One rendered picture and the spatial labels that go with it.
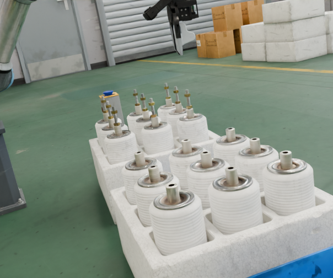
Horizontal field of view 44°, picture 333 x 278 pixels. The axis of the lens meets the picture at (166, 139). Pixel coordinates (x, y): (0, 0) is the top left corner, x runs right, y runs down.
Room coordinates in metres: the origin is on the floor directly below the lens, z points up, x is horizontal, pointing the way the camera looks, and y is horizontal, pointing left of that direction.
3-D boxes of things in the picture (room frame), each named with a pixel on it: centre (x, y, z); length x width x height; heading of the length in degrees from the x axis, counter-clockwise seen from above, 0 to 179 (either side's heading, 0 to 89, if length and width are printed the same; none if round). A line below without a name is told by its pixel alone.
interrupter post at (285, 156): (0.74, -0.22, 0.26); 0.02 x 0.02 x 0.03
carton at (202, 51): (5.53, -0.79, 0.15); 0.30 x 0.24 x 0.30; 110
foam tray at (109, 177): (1.36, 0.05, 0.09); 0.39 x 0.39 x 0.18; 14
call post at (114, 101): (1.62, 0.20, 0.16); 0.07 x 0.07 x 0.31; 14
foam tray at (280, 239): (0.83, -0.08, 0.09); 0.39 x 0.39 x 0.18; 16
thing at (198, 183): (0.83, -0.08, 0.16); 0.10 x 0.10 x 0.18
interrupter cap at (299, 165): (0.74, -0.22, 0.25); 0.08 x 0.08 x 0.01
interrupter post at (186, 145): (0.94, -0.04, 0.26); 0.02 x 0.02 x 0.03
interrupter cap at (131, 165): (0.91, 0.07, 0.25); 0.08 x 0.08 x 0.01
